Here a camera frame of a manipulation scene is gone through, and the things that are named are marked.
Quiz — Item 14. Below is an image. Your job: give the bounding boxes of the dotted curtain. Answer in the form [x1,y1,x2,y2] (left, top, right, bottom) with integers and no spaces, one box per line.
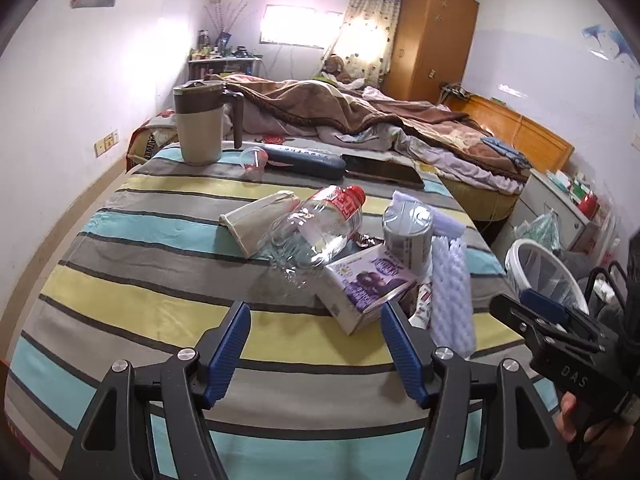
[340,0,405,86]

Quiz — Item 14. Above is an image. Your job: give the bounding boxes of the beige paper pack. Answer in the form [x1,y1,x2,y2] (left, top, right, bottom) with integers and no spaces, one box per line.
[219,190,302,260]

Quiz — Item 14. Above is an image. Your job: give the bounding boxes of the window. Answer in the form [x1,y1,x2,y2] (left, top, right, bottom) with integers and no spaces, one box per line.
[260,4,346,51]

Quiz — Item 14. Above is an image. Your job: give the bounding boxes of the red container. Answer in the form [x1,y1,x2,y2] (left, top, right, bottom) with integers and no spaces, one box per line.
[577,192,600,221]

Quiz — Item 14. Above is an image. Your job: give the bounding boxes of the cluttered white shelf desk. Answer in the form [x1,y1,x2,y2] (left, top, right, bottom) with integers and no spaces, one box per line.
[187,30,263,83]

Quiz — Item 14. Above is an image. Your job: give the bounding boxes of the striped tablecloth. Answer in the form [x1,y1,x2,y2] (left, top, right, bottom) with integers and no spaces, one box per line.
[4,141,561,480]

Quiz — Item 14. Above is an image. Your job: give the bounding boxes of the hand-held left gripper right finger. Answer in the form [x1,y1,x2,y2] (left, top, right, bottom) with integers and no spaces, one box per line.
[380,302,571,480]

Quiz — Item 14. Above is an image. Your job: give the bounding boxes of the brown beige kettle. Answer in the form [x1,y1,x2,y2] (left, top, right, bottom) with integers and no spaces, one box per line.
[172,80,246,165]

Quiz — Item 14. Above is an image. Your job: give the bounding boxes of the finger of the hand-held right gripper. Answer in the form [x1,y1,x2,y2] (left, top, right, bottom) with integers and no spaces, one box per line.
[519,289,607,348]
[489,294,548,348]

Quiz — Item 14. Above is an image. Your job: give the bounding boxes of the wooden headboard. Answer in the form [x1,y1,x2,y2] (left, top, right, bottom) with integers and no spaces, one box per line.
[445,92,575,173]

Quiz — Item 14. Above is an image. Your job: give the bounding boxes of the decorative dry branches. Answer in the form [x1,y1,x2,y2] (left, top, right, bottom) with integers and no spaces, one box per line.
[204,0,251,36]

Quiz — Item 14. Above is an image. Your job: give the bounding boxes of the bed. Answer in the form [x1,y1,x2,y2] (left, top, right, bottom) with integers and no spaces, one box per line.
[125,72,576,223]

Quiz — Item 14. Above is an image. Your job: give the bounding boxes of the person's right hand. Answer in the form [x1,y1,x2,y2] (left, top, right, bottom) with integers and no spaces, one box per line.
[558,392,636,453]

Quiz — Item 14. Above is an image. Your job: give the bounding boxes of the blue folded clothes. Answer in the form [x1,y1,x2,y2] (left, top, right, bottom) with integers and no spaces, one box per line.
[480,136,531,168]

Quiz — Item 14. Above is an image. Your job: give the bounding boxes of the blue leaf wall decal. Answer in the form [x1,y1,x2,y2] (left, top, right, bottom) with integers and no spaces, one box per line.
[581,24,640,68]

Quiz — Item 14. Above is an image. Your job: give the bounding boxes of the brown teddy bear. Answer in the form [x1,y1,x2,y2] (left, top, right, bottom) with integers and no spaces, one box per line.
[320,54,353,83]

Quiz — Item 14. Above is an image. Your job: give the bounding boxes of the clear plastic cup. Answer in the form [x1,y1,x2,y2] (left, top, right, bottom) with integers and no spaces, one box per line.
[240,145,268,182]

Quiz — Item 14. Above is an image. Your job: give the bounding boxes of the clear plastic bottle red label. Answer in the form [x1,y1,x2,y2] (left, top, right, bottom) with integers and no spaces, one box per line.
[265,185,367,293]

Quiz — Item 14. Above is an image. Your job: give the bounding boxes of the lilac floral duvet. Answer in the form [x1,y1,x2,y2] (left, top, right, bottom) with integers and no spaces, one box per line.
[145,85,531,198]

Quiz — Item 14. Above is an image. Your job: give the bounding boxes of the green plastic bag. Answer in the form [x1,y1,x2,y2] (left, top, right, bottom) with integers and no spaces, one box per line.
[512,210,563,256]

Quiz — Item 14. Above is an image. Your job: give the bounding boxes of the silver metal can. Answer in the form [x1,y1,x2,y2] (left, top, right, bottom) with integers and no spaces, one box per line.
[382,200,434,276]

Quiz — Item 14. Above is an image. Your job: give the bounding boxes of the white nightstand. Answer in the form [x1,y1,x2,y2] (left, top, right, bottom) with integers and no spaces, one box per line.
[510,167,608,251]

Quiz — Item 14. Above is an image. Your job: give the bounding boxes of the dark blue glasses case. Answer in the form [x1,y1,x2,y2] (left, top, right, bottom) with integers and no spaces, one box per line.
[257,144,347,180]

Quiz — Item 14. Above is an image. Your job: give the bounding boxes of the grey cloth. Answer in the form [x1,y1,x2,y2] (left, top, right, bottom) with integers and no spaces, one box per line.
[557,249,613,288]

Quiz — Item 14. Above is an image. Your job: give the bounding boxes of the red white small wrapper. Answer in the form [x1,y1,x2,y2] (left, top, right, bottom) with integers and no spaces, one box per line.
[409,281,437,330]

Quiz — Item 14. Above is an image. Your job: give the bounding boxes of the white trash bin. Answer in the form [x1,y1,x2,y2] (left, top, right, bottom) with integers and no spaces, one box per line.
[505,237,591,313]

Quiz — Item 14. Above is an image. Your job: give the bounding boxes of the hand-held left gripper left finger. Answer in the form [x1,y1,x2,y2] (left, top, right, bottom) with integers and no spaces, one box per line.
[60,301,252,480]

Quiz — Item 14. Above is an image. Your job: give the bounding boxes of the purple milk carton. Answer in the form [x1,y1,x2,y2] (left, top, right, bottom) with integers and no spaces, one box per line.
[315,245,420,336]

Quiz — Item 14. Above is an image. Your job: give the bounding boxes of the power strip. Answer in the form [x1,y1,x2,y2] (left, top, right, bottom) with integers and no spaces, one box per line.
[439,81,472,100]

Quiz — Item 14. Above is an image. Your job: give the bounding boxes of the brown blanket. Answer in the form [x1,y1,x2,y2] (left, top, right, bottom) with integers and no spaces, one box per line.
[212,74,531,181]

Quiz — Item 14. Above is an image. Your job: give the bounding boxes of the wall socket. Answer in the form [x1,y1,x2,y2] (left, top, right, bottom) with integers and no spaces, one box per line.
[94,130,121,157]

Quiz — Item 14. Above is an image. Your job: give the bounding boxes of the wooden wardrobe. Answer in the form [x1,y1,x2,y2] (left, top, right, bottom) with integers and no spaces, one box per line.
[382,0,480,103]

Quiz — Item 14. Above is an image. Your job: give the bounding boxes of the dark tablet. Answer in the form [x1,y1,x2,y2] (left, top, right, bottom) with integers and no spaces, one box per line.
[341,154,426,191]

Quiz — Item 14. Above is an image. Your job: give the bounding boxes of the green white boxes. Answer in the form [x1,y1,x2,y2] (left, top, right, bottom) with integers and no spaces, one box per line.
[546,169,587,197]

